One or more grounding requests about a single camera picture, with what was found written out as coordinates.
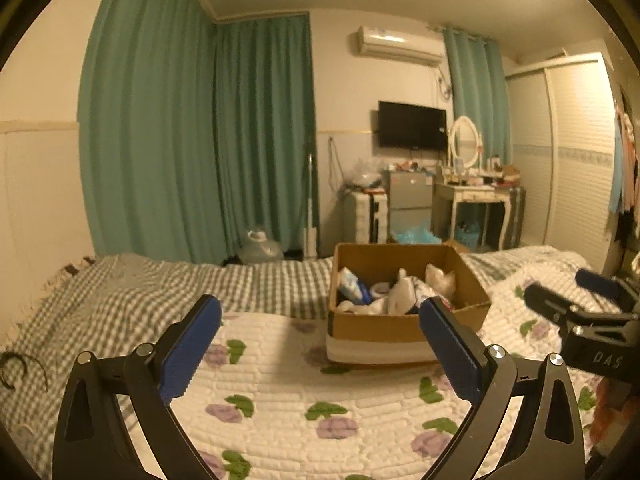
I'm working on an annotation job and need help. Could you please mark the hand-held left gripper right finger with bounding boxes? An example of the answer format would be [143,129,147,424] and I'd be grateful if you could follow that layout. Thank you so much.
[419,297,586,480]

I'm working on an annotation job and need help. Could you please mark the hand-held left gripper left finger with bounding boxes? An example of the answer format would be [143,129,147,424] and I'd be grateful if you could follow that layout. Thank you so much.
[52,294,222,480]

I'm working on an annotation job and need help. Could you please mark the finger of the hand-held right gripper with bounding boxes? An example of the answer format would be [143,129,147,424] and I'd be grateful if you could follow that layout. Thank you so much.
[574,268,640,313]
[522,282,585,333]

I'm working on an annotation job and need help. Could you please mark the brown cardboard box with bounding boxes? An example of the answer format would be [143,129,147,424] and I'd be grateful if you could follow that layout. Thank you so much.
[327,242,493,346]

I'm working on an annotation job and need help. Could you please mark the cream plush toy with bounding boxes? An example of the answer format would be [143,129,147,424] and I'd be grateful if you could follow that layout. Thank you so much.
[424,263,457,308]

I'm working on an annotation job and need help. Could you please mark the white sock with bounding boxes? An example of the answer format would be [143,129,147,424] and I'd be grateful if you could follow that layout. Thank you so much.
[336,269,418,316]

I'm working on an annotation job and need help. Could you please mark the light blue tissue packet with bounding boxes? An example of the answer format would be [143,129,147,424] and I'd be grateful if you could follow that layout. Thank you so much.
[338,267,375,306]

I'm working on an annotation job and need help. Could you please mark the orange white patterned cloth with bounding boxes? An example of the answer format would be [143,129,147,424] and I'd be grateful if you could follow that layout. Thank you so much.
[590,379,628,443]

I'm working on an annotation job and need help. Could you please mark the white foam base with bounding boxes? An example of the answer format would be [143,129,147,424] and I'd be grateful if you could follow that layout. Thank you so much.
[325,332,444,367]

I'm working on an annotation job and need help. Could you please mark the bin under dressing table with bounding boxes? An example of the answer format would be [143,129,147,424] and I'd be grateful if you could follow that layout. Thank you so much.
[453,222,484,251]

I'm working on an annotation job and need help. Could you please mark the hanging clothes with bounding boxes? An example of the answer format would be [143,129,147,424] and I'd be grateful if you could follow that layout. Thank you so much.
[611,102,640,257]

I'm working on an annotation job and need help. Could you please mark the white wardrobe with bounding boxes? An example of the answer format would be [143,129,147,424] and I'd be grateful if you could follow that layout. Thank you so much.
[504,52,619,272]

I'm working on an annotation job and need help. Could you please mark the white floral quilt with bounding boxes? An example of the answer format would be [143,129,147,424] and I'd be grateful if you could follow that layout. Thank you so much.
[114,247,618,480]

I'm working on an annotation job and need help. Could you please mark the blue plastic bag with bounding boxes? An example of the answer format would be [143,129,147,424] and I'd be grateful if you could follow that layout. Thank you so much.
[389,225,444,246]

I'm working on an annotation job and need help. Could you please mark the clear plastic water jug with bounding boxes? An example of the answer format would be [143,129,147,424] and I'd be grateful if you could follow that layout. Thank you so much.
[242,229,284,264]

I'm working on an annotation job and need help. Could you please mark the white dressing table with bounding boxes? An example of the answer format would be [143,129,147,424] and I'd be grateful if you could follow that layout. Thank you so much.
[432,180,517,252]

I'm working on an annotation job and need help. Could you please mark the silver mini fridge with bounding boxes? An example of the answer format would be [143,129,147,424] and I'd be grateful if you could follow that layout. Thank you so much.
[382,168,436,244]

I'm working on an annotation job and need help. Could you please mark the white suitcase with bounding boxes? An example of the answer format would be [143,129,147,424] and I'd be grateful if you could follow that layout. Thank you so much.
[342,189,389,245]

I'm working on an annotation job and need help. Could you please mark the black hair band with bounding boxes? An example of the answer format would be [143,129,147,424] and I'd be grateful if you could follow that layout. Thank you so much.
[0,352,49,392]

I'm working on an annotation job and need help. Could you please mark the white stick mop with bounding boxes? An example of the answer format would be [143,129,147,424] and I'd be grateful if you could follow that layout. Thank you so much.
[302,152,321,261]

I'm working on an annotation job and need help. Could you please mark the white oval mirror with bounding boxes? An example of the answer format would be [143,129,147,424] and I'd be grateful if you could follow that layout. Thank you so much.
[448,115,484,171]

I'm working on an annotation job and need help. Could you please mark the clear plastic bag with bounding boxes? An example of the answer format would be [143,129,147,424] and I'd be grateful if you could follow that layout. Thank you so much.
[344,158,386,192]

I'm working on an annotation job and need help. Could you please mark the light green curtain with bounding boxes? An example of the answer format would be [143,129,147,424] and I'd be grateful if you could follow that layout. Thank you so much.
[442,24,514,172]

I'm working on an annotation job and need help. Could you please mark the dark green curtain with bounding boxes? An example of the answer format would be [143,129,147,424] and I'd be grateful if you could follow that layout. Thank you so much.
[212,13,318,262]

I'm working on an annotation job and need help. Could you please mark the wide green curtain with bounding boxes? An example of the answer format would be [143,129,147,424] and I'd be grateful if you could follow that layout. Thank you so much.
[76,0,219,267]

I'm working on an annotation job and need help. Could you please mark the white air conditioner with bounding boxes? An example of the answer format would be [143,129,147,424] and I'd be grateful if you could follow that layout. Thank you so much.
[355,25,445,67]

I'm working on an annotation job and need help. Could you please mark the black wall television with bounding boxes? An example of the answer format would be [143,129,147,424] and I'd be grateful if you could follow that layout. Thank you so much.
[377,100,449,152]

